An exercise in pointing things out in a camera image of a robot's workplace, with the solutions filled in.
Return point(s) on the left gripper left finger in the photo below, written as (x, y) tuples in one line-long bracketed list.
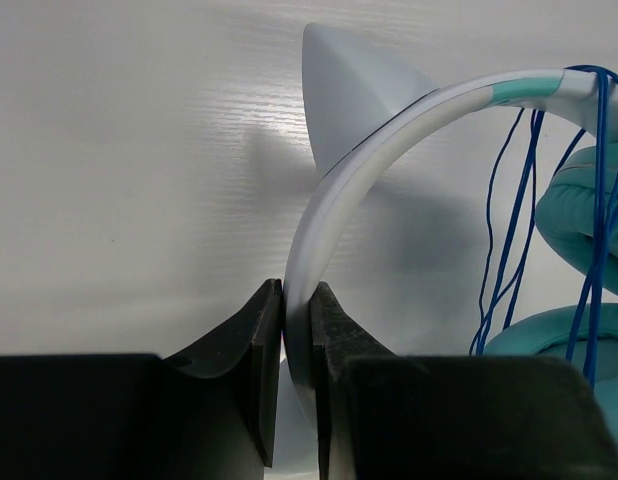
[(205, 412)]

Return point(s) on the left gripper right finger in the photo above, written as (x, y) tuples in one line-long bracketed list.
[(384, 416)]

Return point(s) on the teal cat-ear headphones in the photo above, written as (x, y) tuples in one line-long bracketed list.
[(550, 282)]

